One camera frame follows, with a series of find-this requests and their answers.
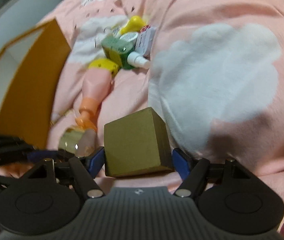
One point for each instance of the white spray bottle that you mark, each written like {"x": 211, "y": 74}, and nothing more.
{"x": 136, "y": 60}

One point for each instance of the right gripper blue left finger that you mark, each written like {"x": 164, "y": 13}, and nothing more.
{"x": 94, "y": 162}

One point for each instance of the pink bottle orange neck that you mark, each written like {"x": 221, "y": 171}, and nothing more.
{"x": 80, "y": 139}

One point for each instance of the pink cloud print bedspread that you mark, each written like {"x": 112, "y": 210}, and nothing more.
{"x": 216, "y": 76}

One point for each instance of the yellow stamp bottle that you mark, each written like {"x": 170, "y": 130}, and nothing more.
{"x": 135, "y": 24}

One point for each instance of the round silver tin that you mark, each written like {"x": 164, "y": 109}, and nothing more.
{"x": 130, "y": 37}

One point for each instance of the olive green cube box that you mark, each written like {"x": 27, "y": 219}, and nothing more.
{"x": 137, "y": 144}

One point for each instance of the orange cardboard box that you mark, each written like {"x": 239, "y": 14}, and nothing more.
{"x": 30, "y": 67}

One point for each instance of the yellow tape measure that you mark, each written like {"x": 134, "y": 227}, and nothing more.
{"x": 107, "y": 64}

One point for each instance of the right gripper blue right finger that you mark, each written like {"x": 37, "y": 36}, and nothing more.
{"x": 182, "y": 162}

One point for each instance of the red white mint tin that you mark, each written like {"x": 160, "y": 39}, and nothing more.
{"x": 144, "y": 41}

